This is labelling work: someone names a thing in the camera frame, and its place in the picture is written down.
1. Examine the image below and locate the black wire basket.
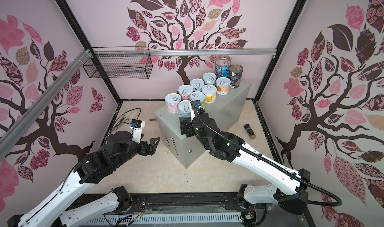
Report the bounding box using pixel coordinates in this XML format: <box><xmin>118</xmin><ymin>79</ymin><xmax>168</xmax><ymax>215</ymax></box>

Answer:
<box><xmin>83</xmin><ymin>47</ymin><xmax>153</xmax><ymax>79</ymax></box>

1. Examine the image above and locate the pink small white-lid can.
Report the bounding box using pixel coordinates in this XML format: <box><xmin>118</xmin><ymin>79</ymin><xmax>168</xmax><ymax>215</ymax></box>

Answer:
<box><xmin>178</xmin><ymin>85</ymin><xmax>194</xmax><ymax>100</ymax></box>

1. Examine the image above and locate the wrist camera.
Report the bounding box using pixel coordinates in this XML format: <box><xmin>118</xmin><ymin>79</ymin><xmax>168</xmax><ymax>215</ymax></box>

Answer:
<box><xmin>130</xmin><ymin>119</ymin><xmax>145</xmax><ymax>144</ymax></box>
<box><xmin>191</xmin><ymin>100</ymin><xmax>205</xmax><ymax>120</ymax></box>

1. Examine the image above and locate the teal label white-lid can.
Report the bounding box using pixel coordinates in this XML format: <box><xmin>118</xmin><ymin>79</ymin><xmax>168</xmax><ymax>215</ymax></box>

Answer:
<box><xmin>203</xmin><ymin>72</ymin><xmax>217</xmax><ymax>85</ymax></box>

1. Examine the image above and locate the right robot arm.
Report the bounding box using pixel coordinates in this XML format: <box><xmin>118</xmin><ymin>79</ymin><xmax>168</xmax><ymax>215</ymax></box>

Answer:
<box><xmin>181</xmin><ymin>113</ymin><xmax>342</xmax><ymax>215</ymax></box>

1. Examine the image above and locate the aluminium diagonal rail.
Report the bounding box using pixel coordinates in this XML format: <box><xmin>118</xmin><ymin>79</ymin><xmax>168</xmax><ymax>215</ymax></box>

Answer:
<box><xmin>1</xmin><ymin>49</ymin><xmax>92</xmax><ymax>159</ymax></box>

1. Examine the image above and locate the pink label white-lid can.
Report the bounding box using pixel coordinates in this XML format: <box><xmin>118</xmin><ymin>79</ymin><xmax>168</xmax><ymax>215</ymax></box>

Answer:
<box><xmin>165</xmin><ymin>93</ymin><xmax>182</xmax><ymax>114</ymax></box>

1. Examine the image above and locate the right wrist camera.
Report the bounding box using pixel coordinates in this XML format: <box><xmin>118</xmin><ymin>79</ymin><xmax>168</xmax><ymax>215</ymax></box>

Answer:
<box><xmin>191</xmin><ymin>100</ymin><xmax>205</xmax><ymax>120</ymax></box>

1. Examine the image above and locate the blue label tin can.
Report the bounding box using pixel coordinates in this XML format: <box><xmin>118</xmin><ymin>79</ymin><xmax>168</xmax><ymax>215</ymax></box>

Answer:
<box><xmin>215</xmin><ymin>57</ymin><xmax>232</xmax><ymax>78</ymax></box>

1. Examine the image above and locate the grey metal cabinet box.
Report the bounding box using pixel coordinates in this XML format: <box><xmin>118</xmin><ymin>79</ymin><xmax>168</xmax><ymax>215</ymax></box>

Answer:
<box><xmin>155</xmin><ymin>80</ymin><xmax>252</xmax><ymax>168</ymax></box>

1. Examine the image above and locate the dark grey tin can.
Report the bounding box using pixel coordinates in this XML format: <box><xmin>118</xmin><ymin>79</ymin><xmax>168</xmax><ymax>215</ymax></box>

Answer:
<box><xmin>229</xmin><ymin>64</ymin><xmax>244</xmax><ymax>88</ymax></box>

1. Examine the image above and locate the orange label white-lid can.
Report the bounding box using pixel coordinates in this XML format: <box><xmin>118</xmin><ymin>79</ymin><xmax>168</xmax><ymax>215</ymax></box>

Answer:
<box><xmin>216</xmin><ymin>77</ymin><xmax>231</xmax><ymax>95</ymax></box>

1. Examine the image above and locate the yellow label white-lid can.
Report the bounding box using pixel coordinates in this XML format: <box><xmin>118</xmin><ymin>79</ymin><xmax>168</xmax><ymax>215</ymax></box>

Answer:
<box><xmin>202</xmin><ymin>84</ymin><xmax>217</xmax><ymax>104</ymax></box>

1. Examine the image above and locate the aluminium horizontal rail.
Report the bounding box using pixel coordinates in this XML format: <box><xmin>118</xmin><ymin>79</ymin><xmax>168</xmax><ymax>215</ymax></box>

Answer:
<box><xmin>94</xmin><ymin>48</ymin><xmax>277</xmax><ymax>56</ymax></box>

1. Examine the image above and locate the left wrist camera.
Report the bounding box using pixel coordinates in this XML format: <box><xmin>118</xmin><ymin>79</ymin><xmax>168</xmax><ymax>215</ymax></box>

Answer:
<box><xmin>130</xmin><ymin>119</ymin><xmax>145</xmax><ymax>144</ymax></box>

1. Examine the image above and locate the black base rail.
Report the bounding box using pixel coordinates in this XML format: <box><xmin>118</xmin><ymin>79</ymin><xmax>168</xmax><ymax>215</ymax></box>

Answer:
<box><xmin>55</xmin><ymin>190</ymin><xmax>316</xmax><ymax>227</ymax></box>

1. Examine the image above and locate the white slotted cable duct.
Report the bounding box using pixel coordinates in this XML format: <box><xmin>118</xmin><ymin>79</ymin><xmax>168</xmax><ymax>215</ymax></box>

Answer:
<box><xmin>81</xmin><ymin>213</ymin><xmax>243</xmax><ymax>227</ymax></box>

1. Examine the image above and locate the light blue white-lid can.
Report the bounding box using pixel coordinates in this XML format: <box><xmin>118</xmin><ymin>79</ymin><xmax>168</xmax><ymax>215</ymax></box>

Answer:
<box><xmin>190</xmin><ymin>78</ymin><xmax>205</xmax><ymax>92</ymax></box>

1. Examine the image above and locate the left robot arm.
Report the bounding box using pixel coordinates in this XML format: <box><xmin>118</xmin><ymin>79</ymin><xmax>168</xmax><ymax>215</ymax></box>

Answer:
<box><xmin>7</xmin><ymin>131</ymin><xmax>161</xmax><ymax>227</ymax></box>

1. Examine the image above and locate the grey-green white-lid can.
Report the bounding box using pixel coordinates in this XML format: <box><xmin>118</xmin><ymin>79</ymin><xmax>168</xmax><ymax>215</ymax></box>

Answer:
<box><xmin>178</xmin><ymin>100</ymin><xmax>191</xmax><ymax>119</ymax></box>

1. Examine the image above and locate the dark spice jar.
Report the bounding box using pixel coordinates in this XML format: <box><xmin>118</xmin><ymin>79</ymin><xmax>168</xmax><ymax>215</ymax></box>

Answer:
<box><xmin>244</xmin><ymin>124</ymin><xmax>257</xmax><ymax>139</ymax></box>

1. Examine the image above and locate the green label white-lid can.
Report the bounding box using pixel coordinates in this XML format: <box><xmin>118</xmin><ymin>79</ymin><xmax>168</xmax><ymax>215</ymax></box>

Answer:
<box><xmin>190</xmin><ymin>91</ymin><xmax>206</xmax><ymax>109</ymax></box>

